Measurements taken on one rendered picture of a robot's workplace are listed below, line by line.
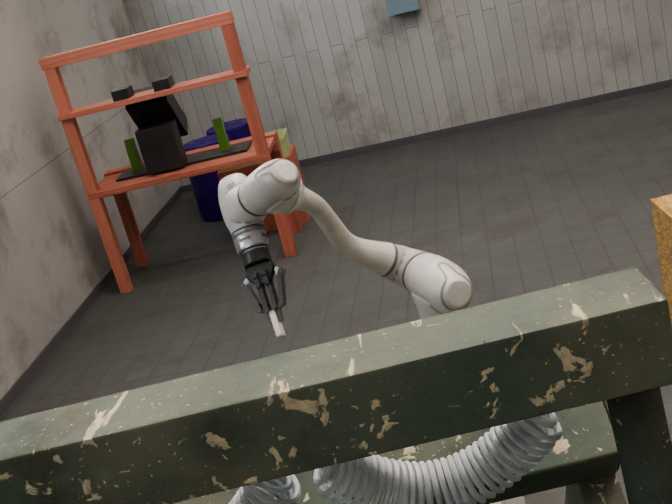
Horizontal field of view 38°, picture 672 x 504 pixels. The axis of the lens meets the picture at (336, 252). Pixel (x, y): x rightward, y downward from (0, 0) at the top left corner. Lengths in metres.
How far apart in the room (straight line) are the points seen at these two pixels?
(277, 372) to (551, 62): 10.07
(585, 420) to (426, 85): 9.60
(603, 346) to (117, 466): 0.52
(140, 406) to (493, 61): 10.03
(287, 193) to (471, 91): 8.67
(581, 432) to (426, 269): 1.24
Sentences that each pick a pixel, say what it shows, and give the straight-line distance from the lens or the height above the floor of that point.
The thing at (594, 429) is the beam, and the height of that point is 1.84.
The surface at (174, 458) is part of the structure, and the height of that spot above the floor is 2.15.
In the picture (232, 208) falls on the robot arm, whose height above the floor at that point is 2.00.
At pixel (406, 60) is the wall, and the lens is 10.96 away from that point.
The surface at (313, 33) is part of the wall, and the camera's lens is 10.99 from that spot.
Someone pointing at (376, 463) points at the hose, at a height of 2.04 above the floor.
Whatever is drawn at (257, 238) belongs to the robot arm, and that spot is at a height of 1.91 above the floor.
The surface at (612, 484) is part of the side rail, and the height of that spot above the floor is 1.73.
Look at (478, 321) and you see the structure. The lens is 1.06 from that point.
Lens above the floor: 2.64
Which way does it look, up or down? 19 degrees down
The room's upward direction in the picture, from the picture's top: 15 degrees counter-clockwise
